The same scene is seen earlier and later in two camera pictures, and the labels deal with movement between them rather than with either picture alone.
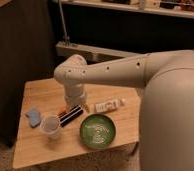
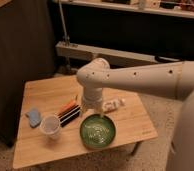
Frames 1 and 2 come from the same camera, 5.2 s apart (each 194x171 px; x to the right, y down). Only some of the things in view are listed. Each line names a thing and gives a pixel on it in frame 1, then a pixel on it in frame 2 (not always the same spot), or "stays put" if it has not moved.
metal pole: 65,38 stays put
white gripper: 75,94 to 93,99
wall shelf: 188,9 stays put
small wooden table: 49,129 stays put
